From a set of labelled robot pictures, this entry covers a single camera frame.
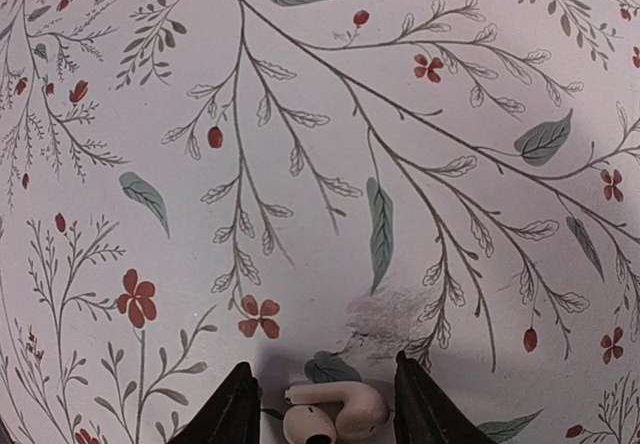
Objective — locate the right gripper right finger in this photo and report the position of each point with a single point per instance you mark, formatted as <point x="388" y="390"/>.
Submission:
<point x="423" y="413"/>

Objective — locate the beige earbud with stem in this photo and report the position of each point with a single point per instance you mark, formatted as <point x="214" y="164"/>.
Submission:
<point x="356" y="409"/>

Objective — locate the floral patterned table mat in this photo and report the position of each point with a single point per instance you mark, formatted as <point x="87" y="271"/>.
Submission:
<point x="313" y="186"/>

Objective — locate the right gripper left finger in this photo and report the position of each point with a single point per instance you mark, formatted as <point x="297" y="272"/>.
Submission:
<point x="230" y="416"/>

